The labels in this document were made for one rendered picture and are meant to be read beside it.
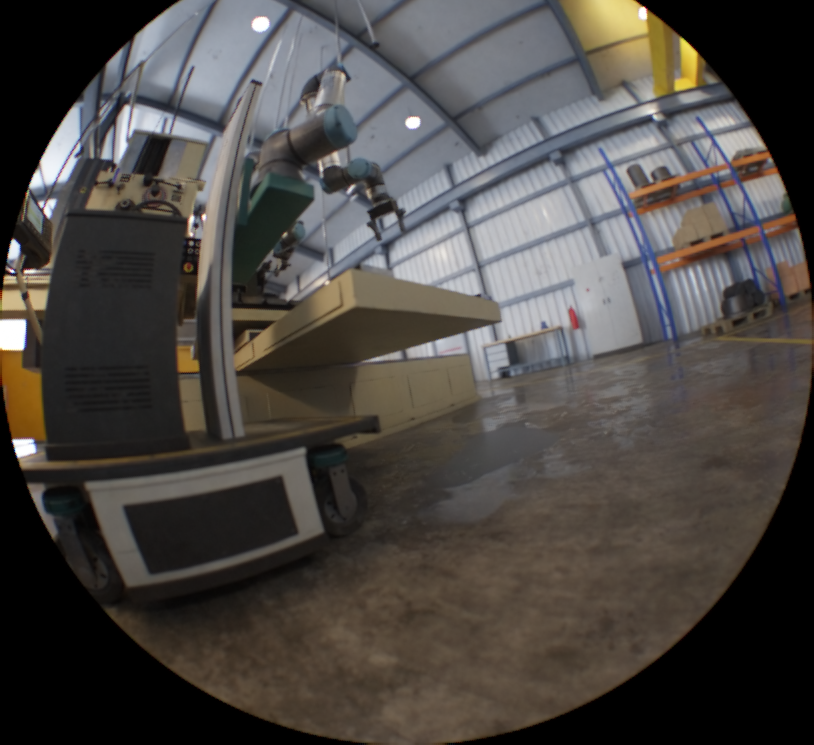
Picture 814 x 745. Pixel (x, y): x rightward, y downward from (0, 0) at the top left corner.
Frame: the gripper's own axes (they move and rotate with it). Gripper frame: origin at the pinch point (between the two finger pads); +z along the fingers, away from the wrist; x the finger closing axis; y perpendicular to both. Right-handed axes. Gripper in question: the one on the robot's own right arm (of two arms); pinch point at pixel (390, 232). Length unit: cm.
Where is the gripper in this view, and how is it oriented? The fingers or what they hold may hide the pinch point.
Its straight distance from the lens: 130.8
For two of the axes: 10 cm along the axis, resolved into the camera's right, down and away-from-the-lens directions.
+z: 2.9, 9.2, 2.6
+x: 8.4, -1.2, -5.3
